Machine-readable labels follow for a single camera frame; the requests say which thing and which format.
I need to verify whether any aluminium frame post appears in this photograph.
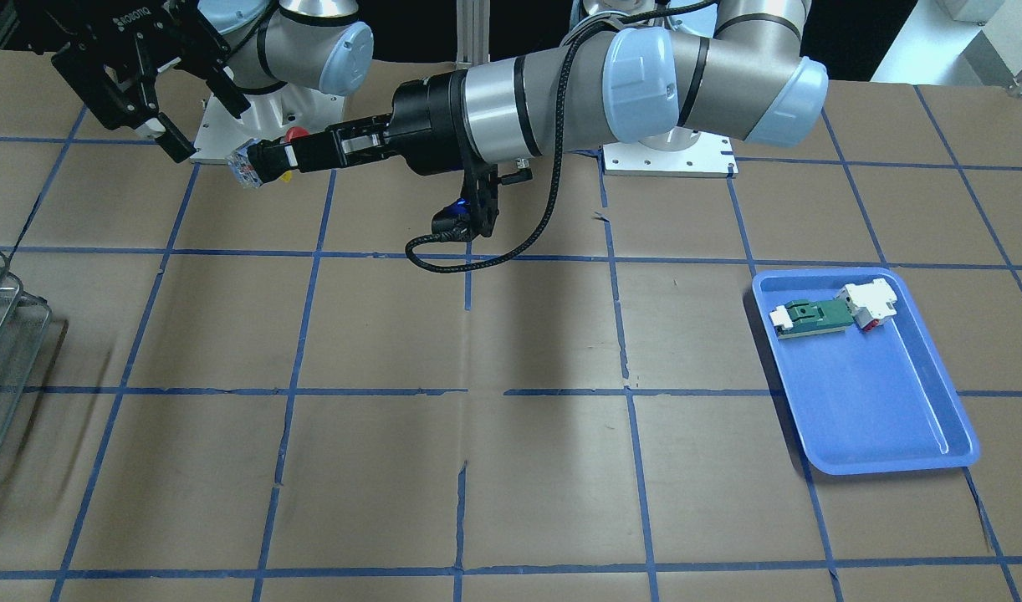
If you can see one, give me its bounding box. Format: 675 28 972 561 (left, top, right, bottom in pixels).
454 0 491 70

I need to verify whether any green circuit board module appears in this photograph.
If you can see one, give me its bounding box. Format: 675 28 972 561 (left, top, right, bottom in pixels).
769 298 854 339

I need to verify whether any white plastic connector block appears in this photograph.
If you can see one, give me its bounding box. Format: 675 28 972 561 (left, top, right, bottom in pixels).
835 278 897 332

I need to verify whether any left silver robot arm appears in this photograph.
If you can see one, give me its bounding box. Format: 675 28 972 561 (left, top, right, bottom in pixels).
234 1 829 186

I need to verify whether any silver wire mesh shelf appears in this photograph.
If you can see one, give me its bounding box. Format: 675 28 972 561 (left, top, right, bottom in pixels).
0 252 52 446

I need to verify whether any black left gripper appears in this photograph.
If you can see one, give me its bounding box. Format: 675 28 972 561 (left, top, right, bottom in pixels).
252 71 474 181

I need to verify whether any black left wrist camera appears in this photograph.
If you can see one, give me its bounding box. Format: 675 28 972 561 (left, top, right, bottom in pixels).
431 156 533 242

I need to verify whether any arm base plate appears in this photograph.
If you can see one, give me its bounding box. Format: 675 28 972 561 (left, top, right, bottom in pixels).
190 84 346 165
601 133 739 178

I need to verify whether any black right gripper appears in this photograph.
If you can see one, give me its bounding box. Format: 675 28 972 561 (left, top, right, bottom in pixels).
53 1 251 163

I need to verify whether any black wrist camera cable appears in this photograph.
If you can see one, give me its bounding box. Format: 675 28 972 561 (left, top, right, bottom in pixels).
406 0 721 275

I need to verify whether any blue plastic tray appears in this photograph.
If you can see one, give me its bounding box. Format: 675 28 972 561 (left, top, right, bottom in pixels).
752 266 981 475

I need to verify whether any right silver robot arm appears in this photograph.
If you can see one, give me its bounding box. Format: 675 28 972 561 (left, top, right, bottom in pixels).
18 1 374 163

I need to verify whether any red emergency stop button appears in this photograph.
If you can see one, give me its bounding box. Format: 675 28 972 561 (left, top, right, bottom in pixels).
227 126 309 188

